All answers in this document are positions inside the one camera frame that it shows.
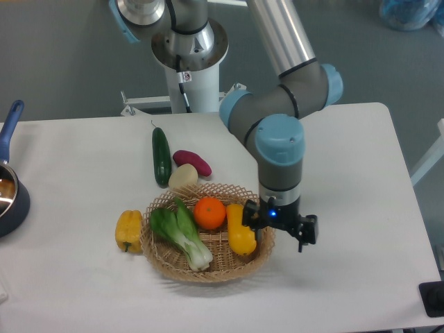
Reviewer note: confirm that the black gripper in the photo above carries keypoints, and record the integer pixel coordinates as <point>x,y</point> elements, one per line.
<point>282,217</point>

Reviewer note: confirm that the yellow bell pepper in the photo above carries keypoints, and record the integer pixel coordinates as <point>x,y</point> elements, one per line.
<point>127,231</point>

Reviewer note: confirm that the white frame at right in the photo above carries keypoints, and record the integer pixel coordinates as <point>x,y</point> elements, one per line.
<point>429,159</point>

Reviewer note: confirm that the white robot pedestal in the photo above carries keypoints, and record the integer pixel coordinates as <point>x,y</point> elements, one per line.
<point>188,91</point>

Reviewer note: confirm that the dark green cucumber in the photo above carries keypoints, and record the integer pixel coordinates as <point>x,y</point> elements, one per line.
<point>161,157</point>

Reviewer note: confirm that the orange tangerine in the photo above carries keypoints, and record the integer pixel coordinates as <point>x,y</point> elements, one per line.
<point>209,213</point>

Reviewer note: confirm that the purple sweet potato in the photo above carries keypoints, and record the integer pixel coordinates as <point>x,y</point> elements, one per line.
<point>182,157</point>

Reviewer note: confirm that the blue saucepan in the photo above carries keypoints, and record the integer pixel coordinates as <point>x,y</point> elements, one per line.
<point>15,198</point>

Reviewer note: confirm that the yellow mango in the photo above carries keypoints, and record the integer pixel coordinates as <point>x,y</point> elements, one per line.
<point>241,239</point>

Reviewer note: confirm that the beige potato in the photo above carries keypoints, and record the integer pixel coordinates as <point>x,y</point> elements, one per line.
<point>184,175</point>

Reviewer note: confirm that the black device at edge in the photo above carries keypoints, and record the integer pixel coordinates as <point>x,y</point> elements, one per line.
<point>432,298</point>

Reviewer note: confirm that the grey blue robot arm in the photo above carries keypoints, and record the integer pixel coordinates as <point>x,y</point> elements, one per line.
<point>190,46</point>

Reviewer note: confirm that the blue plastic bag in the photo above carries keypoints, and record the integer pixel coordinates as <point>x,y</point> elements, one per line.
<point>412,15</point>

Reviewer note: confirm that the woven bamboo basket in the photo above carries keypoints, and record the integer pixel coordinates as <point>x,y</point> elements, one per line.
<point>226,265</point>

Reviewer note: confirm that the green bok choy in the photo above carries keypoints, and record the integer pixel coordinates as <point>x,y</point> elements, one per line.
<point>179,229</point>

